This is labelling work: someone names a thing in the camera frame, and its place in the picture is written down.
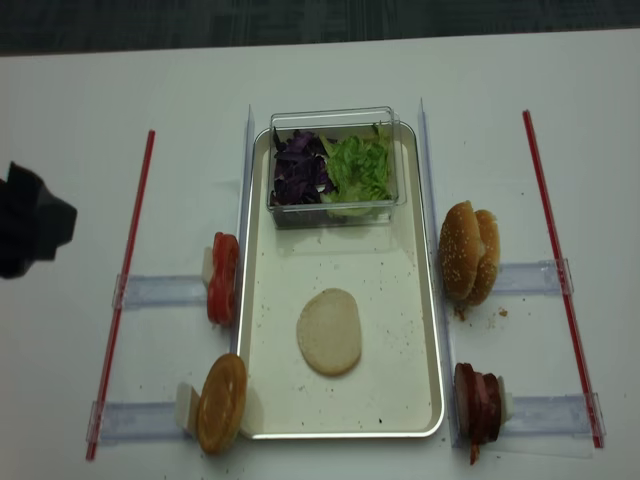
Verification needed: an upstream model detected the upper right clear holder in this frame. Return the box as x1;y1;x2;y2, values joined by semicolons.
492;259;574;296

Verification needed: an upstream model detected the shredded purple cabbage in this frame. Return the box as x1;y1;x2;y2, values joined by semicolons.
271;129;336;206

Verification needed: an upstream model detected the right red rail strip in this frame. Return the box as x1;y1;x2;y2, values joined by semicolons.
522;110;605;449

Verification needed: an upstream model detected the clear plastic salad box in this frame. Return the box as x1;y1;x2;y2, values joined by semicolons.
266;106;406;229

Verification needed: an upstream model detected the lower right clear holder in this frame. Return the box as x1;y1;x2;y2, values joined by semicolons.
498;376;606;441

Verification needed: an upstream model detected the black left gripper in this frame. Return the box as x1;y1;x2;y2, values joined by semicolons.
1;162;77;279

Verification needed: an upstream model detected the shredded green lettuce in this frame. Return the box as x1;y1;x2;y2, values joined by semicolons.
320;124;392;203

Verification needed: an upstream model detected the upper left clear holder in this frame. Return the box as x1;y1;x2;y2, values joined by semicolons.
122;247;213;310

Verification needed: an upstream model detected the left clear vertical rail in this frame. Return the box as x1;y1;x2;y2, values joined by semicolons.
230;105;255;355

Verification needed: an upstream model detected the sesame bun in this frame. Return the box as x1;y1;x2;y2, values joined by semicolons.
466;210;501;306
438;201;484;301

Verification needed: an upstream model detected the rear tomato slice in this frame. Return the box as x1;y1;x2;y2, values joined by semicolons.
212;232;239;281

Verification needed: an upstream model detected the red rail strip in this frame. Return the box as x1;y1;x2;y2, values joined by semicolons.
522;110;605;449
85;129;156;462

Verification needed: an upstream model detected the pale bun bottom slice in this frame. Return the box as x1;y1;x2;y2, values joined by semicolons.
296;288;362;377

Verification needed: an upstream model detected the right bacon meat patty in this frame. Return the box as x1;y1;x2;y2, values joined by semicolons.
468;372;502;465

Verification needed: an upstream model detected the silver metal tray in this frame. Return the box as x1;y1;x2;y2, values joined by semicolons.
236;125;444;440

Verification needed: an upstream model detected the front tomato slice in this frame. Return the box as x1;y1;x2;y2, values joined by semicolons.
207;262;236;326

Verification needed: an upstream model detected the clear holder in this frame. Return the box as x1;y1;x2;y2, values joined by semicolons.
498;376;606;441
86;382;202;446
122;247;213;310
492;259;574;296

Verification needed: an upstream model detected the tomato slice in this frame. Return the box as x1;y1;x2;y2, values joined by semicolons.
207;262;236;326
212;232;239;281

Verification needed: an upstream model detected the golden bun bottom outer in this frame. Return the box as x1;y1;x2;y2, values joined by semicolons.
197;353;248;455

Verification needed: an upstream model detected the lower left clear holder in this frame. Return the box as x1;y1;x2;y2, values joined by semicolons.
86;382;202;446

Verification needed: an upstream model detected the left red rail strip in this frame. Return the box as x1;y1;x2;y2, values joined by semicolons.
85;129;156;462

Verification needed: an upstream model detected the left meat patty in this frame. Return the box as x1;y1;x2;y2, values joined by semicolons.
454;363;480;439

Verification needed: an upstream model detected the sesame bun top left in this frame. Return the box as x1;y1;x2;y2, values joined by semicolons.
438;201;484;301

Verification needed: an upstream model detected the sesame bun top right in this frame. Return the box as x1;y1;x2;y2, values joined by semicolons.
466;210;501;306

